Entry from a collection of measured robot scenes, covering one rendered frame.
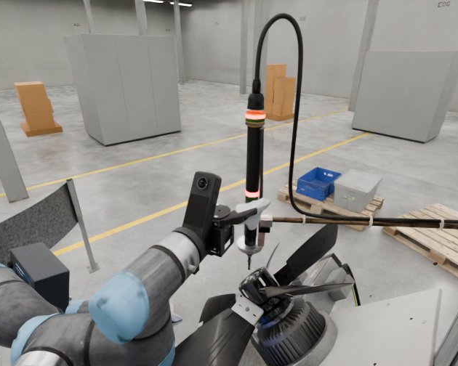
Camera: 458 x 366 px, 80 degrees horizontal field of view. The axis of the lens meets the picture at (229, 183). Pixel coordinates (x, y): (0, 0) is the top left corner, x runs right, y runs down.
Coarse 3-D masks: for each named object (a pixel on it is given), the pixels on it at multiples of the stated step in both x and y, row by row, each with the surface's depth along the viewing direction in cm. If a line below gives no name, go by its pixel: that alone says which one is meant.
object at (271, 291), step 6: (270, 288) 69; (276, 288) 68; (282, 288) 66; (288, 288) 65; (294, 288) 63; (300, 288) 62; (306, 288) 61; (312, 288) 69; (318, 288) 69; (324, 288) 70; (330, 288) 70; (270, 294) 62; (276, 294) 61; (282, 294) 60; (294, 294) 81; (300, 294) 80
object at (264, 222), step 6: (270, 216) 70; (264, 222) 69; (270, 222) 69; (258, 228) 71; (264, 228) 70; (258, 234) 71; (264, 234) 71; (240, 240) 75; (258, 240) 72; (264, 240) 72; (240, 246) 73; (246, 246) 73; (252, 246) 73; (258, 246) 73; (246, 252) 72; (252, 252) 72; (258, 252) 72
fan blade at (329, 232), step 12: (324, 228) 91; (336, 228) 97; (312, 240) 92; (324, 240) 98; (336, 240) 104; (300, 252) 93; (312, 252) 97; (324, 252) 102; (300, 264) 97; (312, 264) 100
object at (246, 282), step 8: (256, 272) 96; (264, 272) 91; (248, 280) 95; (256, 280) 88; (264, 280) 89; (272, 280) 91; (240, 288) 91; (248, 288) 88; (256, 288) 88; (248, 296) 89; (256, 296) 88; (264, 296) 87; (256, 304) 88; (264, 304) 88; (272, 304) 88; (280, 304) 86; (264, 312) 88; (272, 312) 85; (264, 320) 86
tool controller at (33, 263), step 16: (16, 256) 99; (32, 256) 100; (48, 256) 102; (16, 272) 99; (32, 272) 92; (48, 272) 93; (64, 272) 95; (48, 288) 92; (64, 288) 97; (64, 304) 98
